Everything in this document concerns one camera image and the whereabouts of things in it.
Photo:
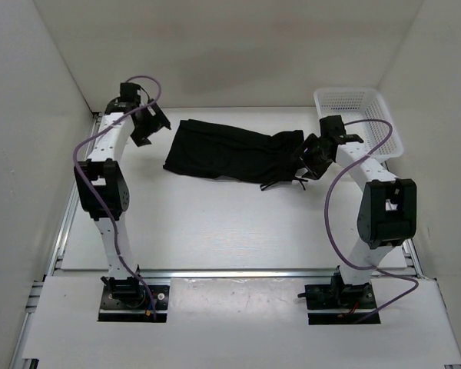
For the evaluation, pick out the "black shorts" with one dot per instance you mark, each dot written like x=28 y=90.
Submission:
x=208 y=150

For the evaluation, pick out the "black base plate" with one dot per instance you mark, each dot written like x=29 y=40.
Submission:
x=332 y=305
x=139 y=310

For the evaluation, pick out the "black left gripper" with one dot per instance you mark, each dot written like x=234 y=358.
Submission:
x=157 y=121

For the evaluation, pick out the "aluminium table edge rail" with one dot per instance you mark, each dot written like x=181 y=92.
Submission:
x=257 y=273

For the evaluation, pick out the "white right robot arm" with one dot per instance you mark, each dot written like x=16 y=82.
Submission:
x=387 y=214

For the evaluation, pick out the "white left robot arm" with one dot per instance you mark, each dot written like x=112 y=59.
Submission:
x=104 y=194

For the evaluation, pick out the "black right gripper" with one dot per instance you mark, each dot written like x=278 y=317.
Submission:
x=314 y=171

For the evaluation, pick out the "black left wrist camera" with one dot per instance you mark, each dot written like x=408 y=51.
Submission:
x=130 y=95

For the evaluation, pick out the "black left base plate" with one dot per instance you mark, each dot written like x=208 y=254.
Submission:
x=139 y=310

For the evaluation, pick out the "white plastic basket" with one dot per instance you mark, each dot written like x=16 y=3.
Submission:
x=365 y=113

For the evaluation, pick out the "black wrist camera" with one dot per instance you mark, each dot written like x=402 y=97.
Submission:
x=333 y=129
x=130 y=95

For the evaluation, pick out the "aluminium left frame rail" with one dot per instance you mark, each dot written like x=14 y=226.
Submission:
x=41 y=217

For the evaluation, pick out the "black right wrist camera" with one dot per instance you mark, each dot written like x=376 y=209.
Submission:
x=333 y=129

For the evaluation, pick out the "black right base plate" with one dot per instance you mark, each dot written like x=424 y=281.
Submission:
x=332 y=305

